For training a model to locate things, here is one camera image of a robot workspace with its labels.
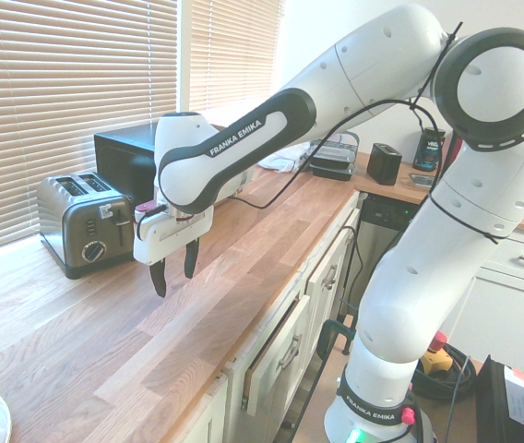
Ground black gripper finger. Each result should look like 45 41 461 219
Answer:
184 237 200 280
149 258 168 298

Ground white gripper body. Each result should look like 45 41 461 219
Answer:
132 205 214 266

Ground silver two-slot toaster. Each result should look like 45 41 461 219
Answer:
35 172 140 281

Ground black microwave oven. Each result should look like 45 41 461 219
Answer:
94 122 227 205

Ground ajar white cabinet door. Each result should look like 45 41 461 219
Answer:
241 294 313 415

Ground crumpled white plastic bag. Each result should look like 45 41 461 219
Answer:
258 141 319 174

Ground green clamp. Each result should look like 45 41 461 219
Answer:
316 315 361 359

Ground stacked black food containers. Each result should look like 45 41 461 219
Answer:
310 131 361 182

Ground wide beige window blind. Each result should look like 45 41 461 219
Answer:
0 0 179 259

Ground narrow beige window blind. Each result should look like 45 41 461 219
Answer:
190 0 287 126

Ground stainless dishwasher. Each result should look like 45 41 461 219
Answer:
355 192 423 319

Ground small black box appliance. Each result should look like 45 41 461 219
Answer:
365 142 403 187

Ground dark protein powder tub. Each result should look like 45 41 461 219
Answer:
411 126 447 173

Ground yellow emergency stop button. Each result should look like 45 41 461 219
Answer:
420 329 455 376

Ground white drawer cabinet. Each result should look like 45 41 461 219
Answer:
435 229 524 370

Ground black case with white label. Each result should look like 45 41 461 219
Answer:
473 353 524 443

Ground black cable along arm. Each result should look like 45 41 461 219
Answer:
230 19 467 211

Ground coiled black floor cable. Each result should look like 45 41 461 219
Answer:
410 341 481 401

